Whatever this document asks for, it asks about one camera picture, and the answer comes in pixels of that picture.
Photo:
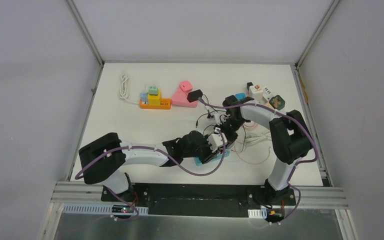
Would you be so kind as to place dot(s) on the yellow plug adapter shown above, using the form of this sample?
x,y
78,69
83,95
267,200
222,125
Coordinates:
x,y
154,100

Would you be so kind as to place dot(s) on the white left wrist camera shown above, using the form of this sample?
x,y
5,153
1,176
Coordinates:
x,y
217,141

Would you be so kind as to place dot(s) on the black power adapter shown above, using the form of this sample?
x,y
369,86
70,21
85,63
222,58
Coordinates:
x,y
194,95

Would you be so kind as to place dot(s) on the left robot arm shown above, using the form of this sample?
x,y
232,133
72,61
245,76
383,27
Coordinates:
x,y
102,158

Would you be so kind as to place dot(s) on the green plug adapter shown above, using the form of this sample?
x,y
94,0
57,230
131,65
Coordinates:
x,y
153,90

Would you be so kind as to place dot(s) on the teal power strip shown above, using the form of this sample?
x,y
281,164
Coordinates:
x,y
214,159

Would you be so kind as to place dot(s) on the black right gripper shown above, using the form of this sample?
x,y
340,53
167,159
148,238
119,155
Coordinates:
x,y
230,138

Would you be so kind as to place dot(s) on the blue square plug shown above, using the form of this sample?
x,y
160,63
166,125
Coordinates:
x,y
240,96

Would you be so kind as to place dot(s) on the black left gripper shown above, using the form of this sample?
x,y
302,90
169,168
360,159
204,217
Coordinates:
x,y
206,153

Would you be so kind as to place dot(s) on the white cube socket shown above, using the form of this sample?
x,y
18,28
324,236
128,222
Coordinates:
x,y
260,93

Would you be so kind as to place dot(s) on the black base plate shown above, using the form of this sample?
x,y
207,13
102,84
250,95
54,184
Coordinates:
x,y
205,200

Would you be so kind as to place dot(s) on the pink plug adapter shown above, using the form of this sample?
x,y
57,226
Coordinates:
x,y
185,86

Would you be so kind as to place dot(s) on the pink triangular power strip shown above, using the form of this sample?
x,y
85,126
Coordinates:
x,y
179,99

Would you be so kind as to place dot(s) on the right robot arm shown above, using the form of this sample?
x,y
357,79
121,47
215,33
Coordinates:
x,y
290,137

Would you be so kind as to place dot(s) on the green patterned plug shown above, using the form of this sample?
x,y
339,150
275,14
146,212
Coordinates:
x,y
277,102

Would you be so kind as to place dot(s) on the light blue plug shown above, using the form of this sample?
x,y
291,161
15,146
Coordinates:
x,y
143,97

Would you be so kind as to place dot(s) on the orange power strip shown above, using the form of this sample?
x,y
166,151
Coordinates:
x,y
164,104

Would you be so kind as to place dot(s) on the small black plug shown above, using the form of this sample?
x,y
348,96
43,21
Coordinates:
x,y
248,85

